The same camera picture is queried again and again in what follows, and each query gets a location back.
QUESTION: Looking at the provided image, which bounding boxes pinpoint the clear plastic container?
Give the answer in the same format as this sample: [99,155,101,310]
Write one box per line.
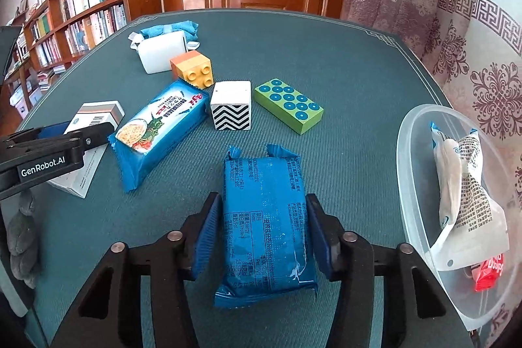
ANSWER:
[396,103,522,332]

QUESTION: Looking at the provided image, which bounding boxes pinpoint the white plastic box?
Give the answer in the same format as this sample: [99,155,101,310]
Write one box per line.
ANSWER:
[139,31,188,75]

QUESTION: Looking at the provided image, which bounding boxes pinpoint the dark screen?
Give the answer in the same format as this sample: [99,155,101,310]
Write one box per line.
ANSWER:
[0,25,23,82]

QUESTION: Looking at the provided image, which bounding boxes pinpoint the white snack packet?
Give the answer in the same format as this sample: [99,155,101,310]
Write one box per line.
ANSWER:
[430,122,510,271]

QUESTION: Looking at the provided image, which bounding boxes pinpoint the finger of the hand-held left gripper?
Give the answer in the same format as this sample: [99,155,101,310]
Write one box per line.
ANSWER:
[36,121,78,139]
[0,122,115,161]

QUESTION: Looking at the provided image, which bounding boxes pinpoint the orange yellow toy brick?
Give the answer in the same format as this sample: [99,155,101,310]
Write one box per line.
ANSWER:
[170,50,215,90]

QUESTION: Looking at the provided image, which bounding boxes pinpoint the black white zigzag cube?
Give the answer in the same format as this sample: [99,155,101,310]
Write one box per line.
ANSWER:
[210,81,252,132]

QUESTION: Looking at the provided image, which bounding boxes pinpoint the red packet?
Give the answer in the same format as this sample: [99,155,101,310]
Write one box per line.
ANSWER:
[463,252,506,293]

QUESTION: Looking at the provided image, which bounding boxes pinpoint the green block with blue dots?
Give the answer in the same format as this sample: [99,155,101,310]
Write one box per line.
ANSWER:
[254,78,325,136]

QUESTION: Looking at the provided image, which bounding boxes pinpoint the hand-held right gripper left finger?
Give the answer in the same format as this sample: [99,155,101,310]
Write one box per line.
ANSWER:
[61,192,223,348]

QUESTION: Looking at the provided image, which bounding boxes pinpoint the grey plush toy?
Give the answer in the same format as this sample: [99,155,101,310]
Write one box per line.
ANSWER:
[6,191,41,279]

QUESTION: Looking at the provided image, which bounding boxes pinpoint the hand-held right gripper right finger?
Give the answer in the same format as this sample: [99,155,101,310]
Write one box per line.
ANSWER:
[306,194,474,348]

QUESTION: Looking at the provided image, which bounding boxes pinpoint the blue cracker packet with picture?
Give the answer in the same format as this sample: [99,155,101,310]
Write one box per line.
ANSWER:
[107,79,210,193]

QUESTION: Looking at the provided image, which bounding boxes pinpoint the plain blue cracker packet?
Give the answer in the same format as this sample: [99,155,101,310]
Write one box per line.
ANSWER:
[214,144,319,310]

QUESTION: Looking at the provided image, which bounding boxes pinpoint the white medicine box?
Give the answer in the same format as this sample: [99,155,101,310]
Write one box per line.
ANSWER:
[47,100,126,199]

